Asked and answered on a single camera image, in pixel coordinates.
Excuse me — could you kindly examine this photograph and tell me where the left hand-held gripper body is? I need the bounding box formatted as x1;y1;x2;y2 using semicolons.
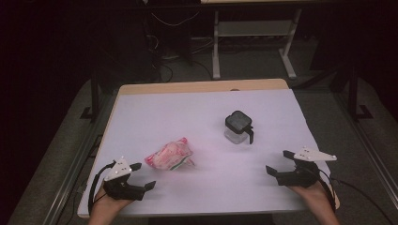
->
102;156;146;202

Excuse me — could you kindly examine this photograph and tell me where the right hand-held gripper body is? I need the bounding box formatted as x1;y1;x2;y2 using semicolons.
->
276;146;338;188

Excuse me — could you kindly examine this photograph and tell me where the red printed plastic bag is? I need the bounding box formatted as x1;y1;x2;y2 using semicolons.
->
144;136;195;172

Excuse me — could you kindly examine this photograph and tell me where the clear jar with black lid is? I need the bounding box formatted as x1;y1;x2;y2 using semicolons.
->
223;110;255;145

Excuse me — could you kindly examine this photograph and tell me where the person's left hand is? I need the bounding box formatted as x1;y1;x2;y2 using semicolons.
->
93;184;135;216

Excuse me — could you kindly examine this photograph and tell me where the person's right hand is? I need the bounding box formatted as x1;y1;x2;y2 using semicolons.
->
289;180;336;210

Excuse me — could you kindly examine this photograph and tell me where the black metal stand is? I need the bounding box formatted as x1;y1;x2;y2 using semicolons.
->
79;69;101;122
346;64;374;122

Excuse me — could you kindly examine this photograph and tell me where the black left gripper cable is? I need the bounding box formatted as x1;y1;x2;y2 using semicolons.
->
87;159;117;217

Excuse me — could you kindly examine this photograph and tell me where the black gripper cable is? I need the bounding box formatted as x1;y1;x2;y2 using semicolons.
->
87;159;117;217
317;168;396;225

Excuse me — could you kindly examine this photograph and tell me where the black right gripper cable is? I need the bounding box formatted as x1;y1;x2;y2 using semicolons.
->
317;168;396;225

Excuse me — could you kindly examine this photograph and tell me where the aluminium floor rail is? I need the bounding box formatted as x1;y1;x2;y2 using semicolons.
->
41;90;121;225
332;90;398;201

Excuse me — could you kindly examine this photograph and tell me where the black floor cable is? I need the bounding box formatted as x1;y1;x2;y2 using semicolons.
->
154;60;175;83

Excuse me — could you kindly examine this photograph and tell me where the white metal desk frame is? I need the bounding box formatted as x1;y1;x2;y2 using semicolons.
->
211;8;304;81

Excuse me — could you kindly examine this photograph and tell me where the white hanging cable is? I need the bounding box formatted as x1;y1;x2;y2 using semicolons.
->
150;9;202;28

